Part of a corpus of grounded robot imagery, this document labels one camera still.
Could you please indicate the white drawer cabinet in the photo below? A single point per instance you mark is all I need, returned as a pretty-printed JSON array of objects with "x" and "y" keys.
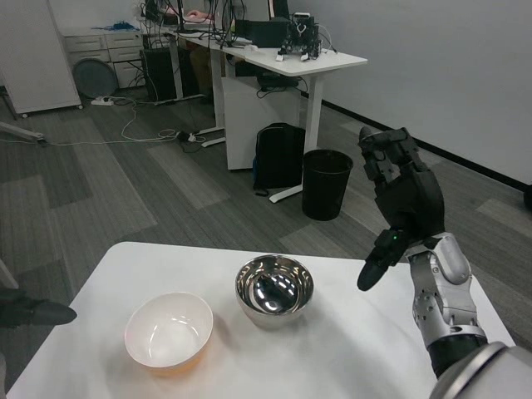
[{"x": 112, "y": 52}]

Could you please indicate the small black legged robot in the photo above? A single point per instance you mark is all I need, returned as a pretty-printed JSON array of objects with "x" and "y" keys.
[{"x": 301, "y": 39}]

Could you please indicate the black computer tower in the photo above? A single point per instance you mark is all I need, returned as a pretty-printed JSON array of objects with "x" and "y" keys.
[{"x": 160, "y": 75}]

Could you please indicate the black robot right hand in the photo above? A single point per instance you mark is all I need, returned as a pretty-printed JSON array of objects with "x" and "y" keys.
[{"x": 415, "y": 203}]

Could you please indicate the round grey tray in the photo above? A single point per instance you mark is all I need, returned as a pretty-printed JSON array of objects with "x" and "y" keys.
[{"x": 95, "y": 78}]

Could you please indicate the grey metal frame leg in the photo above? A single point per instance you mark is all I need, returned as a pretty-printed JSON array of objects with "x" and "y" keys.
[{"x": 23, "y": 132}]

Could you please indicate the long white office desk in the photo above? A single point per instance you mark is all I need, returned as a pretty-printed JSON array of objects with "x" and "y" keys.
[{"x": 299, "y": 62}]

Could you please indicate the black box on desk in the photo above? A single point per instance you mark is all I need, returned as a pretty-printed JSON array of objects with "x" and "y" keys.
[{"x": 264, "y": 32}]

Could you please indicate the white bowl with orange outside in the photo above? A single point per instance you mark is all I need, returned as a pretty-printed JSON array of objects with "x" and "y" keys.
[{"x": 168, "y": 328}]

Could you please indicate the black and white power strip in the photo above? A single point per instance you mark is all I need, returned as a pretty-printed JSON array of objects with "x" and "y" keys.
[{"x": 189, "y": 136}]

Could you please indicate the black trash can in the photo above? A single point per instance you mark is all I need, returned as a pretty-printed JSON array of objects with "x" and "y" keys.
[{"x": 326, "y": 187}]

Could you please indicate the black backpack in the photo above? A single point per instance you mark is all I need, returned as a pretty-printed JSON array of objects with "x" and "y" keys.
[{"x": 279, "y": 156}]

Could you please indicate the shiny metal bowl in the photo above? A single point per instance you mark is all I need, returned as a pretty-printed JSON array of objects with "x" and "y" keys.
[{"x": 274, "y": 291}]

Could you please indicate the seated person in brown trousers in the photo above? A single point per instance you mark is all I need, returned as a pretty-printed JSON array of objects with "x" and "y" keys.
[{"x": 199, "y": 66}]

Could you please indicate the white rolling board cabinet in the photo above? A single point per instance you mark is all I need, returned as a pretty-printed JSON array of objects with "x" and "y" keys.
[{"x": 37, "y": 62}]

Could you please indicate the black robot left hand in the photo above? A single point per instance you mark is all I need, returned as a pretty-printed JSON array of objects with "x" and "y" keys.
[{"x": 37, "y": 311}]

